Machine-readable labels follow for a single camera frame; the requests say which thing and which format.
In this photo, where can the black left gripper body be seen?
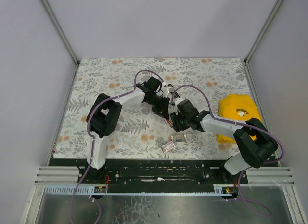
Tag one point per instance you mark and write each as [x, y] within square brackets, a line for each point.
[163, 108]

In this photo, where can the small pink white stapler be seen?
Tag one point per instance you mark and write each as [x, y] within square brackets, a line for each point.
[169, 121]

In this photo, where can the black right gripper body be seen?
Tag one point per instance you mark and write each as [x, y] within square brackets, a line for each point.
[178, 123]

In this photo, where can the aluminium frame post left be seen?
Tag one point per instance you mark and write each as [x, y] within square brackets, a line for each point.
[59, 30]

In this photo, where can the floral patterned table mat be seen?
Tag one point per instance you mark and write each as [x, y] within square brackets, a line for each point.
[141, 129]

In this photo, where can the aluminium frame post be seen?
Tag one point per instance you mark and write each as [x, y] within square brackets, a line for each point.
[263, 30]
[59, 30]

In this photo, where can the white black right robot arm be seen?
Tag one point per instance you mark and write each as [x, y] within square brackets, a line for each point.
[254, 142]

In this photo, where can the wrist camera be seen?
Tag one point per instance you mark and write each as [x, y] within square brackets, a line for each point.
[185, 107]
[166, 90]

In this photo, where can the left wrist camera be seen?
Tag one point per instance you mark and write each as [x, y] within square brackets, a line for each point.
[166, 90]

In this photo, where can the aluminium frame post right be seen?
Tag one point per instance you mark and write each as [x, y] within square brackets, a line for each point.
[263, 30]

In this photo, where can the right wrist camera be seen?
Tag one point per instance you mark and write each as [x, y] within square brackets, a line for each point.
[185, 107]

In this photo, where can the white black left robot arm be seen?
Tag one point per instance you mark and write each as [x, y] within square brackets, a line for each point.
[105, 113]

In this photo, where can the yellow Snoopy cloth pouch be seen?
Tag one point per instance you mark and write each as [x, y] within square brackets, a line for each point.
[238, 107]

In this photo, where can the red white staple box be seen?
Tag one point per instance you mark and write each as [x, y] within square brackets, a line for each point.
[168, 147]

